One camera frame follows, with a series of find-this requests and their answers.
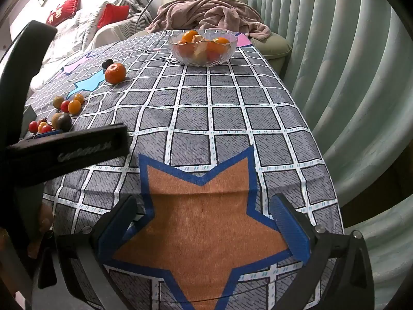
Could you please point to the red cherry tomato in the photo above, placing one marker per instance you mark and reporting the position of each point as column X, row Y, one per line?
column 46, row 129
column 65, row 106
column 33, row 126

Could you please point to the green curtain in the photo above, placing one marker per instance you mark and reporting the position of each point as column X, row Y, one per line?
column 338, row 55

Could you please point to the dark rimmed white tray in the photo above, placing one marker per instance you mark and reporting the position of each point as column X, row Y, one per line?
column 29, row 114

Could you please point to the brown kiwi fruit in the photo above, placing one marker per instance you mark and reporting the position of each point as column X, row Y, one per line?
column 62, row 121

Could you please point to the pink blanket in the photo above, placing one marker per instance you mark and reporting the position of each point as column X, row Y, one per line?
column 206, row 13

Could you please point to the red printed pillow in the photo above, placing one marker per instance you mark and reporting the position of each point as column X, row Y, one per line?
column 63, row 8

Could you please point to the green brown cherry tomato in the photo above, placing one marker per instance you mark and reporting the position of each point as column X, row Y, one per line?
column 58, row 101

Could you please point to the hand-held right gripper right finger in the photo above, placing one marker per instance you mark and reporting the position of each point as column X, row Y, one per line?
column 290, row 229

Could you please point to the grey striped pillow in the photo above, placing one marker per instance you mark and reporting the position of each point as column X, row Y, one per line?
column 129, row 0

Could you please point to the white covered sofa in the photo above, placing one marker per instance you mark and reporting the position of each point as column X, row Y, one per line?
column 74, row 34

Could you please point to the grey checked star tablecloth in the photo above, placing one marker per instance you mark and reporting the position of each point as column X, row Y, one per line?
column 226, row 119

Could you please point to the peeled mandarin orange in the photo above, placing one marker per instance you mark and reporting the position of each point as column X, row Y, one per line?
column 198, row 41

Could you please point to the plain red pillow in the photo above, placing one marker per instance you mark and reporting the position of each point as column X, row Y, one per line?
column 113, row 14

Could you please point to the glass bowl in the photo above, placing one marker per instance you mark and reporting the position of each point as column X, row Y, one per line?
column 203, row 58

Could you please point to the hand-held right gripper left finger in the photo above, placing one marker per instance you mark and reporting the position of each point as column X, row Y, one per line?
column 116, row 231

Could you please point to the dark plum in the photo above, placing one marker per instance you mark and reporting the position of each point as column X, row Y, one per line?
column 107, row 64

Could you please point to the person's left hand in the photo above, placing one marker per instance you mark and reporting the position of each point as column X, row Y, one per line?
column 45, row 219

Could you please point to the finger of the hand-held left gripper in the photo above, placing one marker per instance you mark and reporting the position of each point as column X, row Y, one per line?
column 48, row 133

